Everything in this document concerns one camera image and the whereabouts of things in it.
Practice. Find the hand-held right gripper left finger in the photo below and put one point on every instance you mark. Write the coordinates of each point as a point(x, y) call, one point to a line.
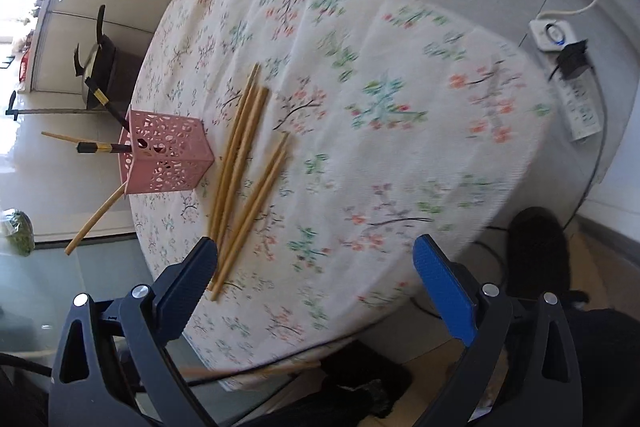
point(190, 292)

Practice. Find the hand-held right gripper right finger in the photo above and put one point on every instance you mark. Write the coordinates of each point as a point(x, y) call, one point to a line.
point(445, 294)

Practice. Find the plain bamboo chopstick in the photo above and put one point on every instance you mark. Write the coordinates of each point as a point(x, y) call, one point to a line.
point(92, 222)

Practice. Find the group of wooden chopsticks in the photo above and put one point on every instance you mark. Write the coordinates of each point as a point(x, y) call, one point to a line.
point(235, 167)

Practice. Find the pink perforated utensil holder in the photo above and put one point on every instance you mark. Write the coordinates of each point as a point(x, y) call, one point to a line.
point(170, 152)

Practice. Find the black gold-banded chopstick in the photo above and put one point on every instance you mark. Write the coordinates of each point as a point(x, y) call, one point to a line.
point(100, 148)
point(101, 98)

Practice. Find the black fuzzy slipper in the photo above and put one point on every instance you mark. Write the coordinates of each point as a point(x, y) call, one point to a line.
point(370, 372)
point(537, 252)

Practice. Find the floral tablecloth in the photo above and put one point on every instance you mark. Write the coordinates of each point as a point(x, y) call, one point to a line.
point(380, 157)

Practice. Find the person's dark trousers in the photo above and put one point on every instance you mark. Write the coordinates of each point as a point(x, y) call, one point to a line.
point(605, 357)

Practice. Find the plastic bag of greens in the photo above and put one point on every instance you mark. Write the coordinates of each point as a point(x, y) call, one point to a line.
point(17, 232)

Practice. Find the white power strip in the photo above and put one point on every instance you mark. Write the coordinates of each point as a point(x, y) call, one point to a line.
point(582, 107)

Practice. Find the wok with lid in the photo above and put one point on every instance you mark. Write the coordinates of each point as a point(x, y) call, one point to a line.
point(97, 57)

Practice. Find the black plug adapter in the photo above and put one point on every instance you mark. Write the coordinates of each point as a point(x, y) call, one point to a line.
point(572, 59)

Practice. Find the red plastic basket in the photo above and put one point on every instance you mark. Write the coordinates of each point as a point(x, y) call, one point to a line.
point(23, 67)

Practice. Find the grey pole with black bracket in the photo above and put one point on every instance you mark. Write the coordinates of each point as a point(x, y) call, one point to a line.
point(50, 111)

